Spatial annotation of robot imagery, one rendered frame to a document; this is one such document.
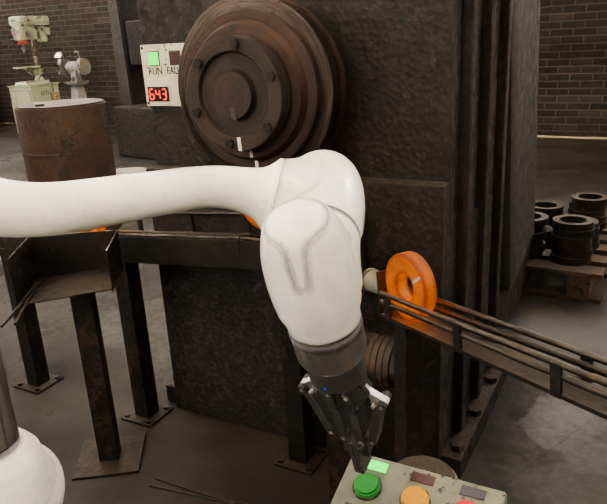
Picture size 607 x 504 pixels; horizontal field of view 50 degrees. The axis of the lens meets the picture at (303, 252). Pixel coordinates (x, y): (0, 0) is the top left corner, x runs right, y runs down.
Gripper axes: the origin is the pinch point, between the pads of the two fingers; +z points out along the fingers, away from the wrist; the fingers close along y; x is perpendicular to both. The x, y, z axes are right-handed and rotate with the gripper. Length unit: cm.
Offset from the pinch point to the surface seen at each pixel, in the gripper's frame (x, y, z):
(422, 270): -53, 9, 12
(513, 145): -159, 13, 43
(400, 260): -56, 15, 12
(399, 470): -4.1, -3.3, 9.3
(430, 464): -15.3, -3.3, 23.4
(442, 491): -2.7, -10.5, 9.3
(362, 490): 1.4, 0.4, 8.1
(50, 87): -547, 724, 201
